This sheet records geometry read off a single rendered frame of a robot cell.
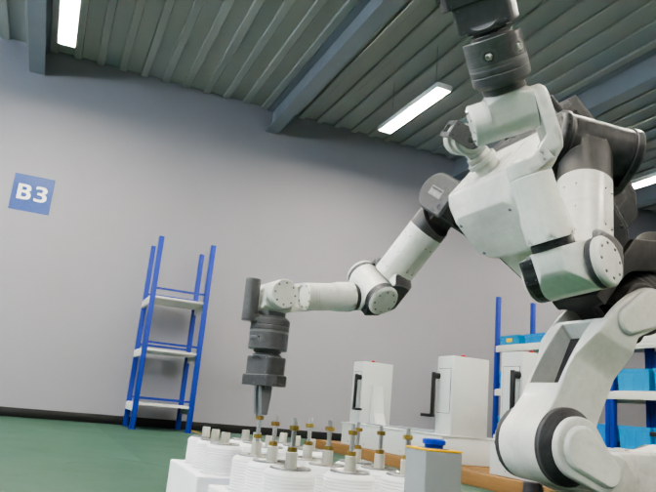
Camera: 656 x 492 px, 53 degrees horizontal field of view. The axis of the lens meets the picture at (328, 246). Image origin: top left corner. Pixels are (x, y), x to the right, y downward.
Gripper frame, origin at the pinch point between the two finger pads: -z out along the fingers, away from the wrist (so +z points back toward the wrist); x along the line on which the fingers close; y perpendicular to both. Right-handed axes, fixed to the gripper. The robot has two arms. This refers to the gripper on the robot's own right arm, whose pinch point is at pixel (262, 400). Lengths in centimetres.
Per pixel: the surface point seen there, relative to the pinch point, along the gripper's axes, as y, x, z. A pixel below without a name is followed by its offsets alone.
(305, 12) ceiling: 249, -324, 363
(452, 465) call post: 3.2, 48.9, -7.7
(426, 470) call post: -1.3, 47.0, -8.7
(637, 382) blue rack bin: 557, -148, 49
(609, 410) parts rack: 562, -178, 21
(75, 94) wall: 145, -593, 318
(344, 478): -1.7, 28.8, -12.4
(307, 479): -8.6, 26.6, -12.9
